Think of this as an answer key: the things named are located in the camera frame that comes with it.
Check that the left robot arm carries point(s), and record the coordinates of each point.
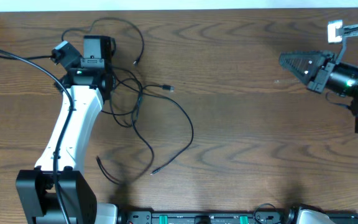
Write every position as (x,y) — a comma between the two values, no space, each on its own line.
(55,190)

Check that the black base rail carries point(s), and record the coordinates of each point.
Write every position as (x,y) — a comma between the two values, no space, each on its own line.
(264,213)

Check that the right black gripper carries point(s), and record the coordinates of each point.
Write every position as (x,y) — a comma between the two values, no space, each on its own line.
(322,73)

